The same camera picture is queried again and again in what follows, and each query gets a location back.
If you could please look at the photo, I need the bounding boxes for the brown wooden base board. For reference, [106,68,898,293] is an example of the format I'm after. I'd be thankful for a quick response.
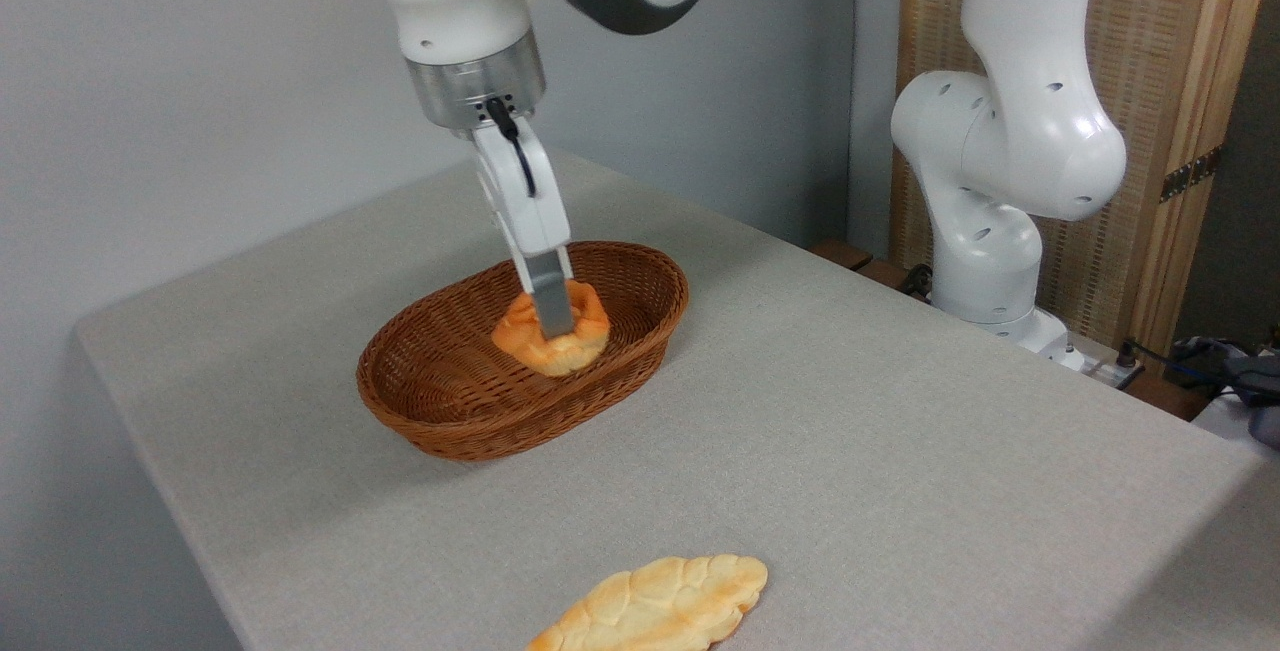
[808,238,1213,422]

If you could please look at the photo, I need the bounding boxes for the wooden rattan folding screen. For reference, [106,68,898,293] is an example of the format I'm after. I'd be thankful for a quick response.
[890,0,1279,357]

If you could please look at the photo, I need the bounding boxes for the black power cable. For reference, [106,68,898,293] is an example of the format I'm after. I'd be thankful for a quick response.
[1118,337,1251,394]

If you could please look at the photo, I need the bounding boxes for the brown wicker basket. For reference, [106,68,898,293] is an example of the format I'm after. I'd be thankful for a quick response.
[356,241,690,462]

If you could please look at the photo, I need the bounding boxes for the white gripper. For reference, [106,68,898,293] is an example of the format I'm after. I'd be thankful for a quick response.
[468,116,576,340]

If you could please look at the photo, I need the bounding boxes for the dark metal screen hinge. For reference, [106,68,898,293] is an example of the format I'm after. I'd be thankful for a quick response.
[1160,146,1223,204]

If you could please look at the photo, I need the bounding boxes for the dark grey bag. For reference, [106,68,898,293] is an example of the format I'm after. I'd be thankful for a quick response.
[1172,335,1280,449]

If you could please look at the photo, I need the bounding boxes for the grey tablecloth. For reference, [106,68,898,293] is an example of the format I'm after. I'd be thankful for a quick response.
[72,149,1280,651]

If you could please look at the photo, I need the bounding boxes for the small round bread roll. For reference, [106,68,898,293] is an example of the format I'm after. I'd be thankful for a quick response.
[490,279,611,378]

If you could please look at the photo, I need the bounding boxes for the long flat braided bread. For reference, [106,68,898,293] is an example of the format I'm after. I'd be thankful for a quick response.
[525,555,769,651]

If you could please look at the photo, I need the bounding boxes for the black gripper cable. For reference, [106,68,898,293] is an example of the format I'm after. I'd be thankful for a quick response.
[485,97,538,200]

